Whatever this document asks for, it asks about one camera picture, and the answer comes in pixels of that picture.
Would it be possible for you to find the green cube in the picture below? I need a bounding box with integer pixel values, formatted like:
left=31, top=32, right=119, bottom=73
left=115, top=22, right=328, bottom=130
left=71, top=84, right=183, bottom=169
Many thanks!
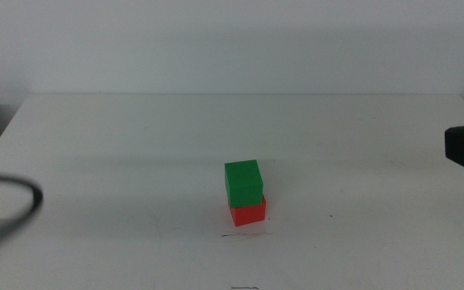
left=224, top=159, right=264, bottom=209

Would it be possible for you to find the red cube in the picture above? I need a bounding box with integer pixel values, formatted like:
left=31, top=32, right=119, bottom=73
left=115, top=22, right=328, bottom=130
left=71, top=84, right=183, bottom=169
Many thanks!
left=229, top=195, right=267, bottom=227

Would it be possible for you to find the black camera cable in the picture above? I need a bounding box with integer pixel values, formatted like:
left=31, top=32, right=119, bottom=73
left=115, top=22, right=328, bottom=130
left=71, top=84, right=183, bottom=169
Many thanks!
left=0, top=173, right=44, bottom=247

